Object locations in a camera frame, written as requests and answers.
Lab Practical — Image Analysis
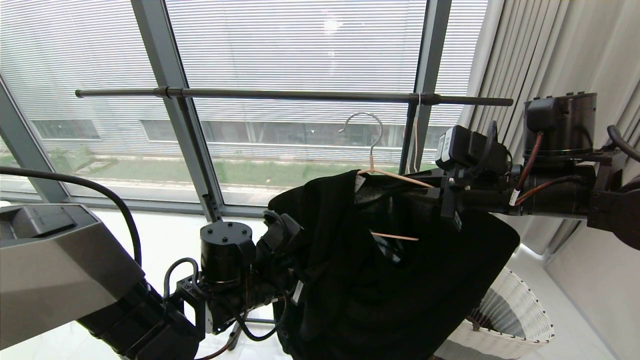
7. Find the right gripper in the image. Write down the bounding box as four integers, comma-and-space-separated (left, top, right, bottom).
400, 169, 519, 232

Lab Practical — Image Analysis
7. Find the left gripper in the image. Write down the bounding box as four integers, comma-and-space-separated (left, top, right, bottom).
247, 271, 307, 313

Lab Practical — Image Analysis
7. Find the pink clothes hanger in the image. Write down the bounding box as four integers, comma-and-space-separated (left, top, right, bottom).
338, 111, 437, 242
410, 95, 422, 174

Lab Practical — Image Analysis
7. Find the black garment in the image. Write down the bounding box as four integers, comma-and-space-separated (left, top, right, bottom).
267, 170, 521, 360

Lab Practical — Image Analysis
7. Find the black clothes rack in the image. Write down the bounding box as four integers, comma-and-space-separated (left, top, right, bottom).
75, 86, 515, 360

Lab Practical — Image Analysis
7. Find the white laundry basket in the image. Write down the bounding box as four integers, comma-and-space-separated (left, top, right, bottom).
434, 267, 556, 360

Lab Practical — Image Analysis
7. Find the beige curtain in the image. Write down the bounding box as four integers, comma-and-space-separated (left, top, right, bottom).
457, 0, 640, 257

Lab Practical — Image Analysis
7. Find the window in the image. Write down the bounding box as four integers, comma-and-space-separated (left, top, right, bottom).
0, 0, 489, 219

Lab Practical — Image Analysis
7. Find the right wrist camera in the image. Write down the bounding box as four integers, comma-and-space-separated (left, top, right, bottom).
436, 125, 511, 177

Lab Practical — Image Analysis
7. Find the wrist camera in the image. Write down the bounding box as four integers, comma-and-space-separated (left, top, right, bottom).
436, 125, 511, 177
254, 210, 304, 267

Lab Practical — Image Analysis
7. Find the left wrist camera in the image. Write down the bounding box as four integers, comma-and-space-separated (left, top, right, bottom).
254, 210, 304, 267

